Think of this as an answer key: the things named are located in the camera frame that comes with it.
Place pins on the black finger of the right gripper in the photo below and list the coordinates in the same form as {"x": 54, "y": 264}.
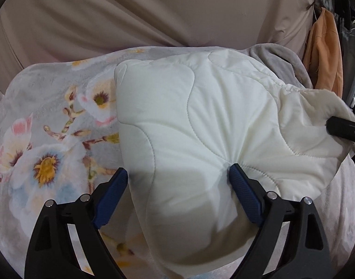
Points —
{"x": 341, "y": 128}

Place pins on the beige curtain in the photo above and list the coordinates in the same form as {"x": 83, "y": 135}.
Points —
{"x": 38, "y": 31}

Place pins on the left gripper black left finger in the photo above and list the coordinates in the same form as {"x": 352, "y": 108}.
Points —
{"x": 66, "y": 240}

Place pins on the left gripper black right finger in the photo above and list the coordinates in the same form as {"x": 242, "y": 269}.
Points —
{"x": 290, "y": 242}

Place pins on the cream quilted jacket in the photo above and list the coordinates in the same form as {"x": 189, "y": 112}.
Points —
{"x": 184, "y": 120}

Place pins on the orange hanging garment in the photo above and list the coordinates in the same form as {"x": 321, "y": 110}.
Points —
{"x": 323, "y": 58}

